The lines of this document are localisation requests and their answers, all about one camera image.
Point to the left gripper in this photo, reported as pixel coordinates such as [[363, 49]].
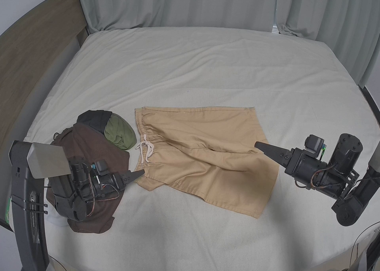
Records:
[[111, 183]]

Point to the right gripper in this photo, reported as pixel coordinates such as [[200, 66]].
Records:
[[305, 168]]

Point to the beige shorts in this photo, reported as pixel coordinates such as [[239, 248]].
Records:
[[207, 133]]

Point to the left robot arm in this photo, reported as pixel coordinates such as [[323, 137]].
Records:
[[47, 160]]

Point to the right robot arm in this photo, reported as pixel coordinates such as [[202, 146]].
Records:
[[346, 151]]

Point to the bed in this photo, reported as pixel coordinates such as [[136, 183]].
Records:
[[207, 64]]

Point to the brown garment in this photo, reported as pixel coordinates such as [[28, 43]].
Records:
[[98, 151]]

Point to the green garment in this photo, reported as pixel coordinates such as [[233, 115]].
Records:
[[120, 133]]

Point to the black garment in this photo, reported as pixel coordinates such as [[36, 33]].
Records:
[[92, 119]]

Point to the white garment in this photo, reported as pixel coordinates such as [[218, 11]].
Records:
[[56, 219]]

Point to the window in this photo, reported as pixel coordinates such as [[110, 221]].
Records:
[[275, 29]]

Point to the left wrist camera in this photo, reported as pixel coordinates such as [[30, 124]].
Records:
[[101, 168]]

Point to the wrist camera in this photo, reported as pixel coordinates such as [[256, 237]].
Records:
[[314, 145], [101, 168]]

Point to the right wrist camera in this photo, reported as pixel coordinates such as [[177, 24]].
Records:
[[314, 145]]

